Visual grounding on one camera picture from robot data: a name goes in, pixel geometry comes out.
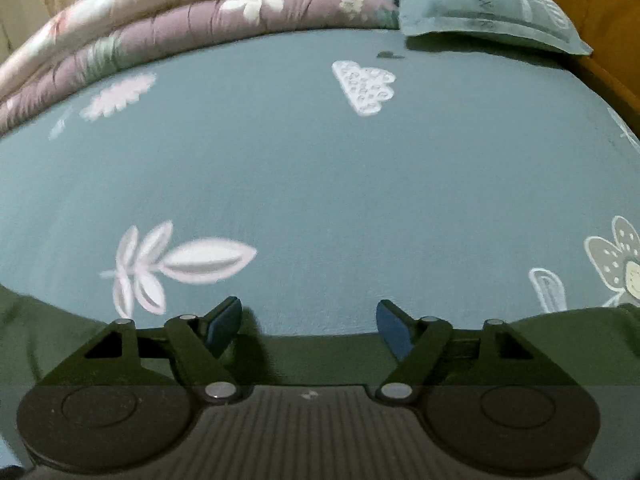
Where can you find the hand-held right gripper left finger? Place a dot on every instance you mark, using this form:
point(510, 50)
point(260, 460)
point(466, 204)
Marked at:
point(226, 321)

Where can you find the blue-grey printed pillow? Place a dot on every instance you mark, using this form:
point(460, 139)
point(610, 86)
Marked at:
point(475, 5)

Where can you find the bed with blue-grey printed sheet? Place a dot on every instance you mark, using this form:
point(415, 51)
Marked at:
point(320, 170)

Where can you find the dark green shorts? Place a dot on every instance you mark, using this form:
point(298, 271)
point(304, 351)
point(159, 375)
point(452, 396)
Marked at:
point(320, 355)

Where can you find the wooden headboard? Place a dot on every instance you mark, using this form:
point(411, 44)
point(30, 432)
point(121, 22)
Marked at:
point(605, 15)

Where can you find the folded pink purple floral quilt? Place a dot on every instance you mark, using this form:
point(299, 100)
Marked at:
point(165, 25)

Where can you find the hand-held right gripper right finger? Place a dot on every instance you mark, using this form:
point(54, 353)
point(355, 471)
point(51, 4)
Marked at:
point(394, 329)

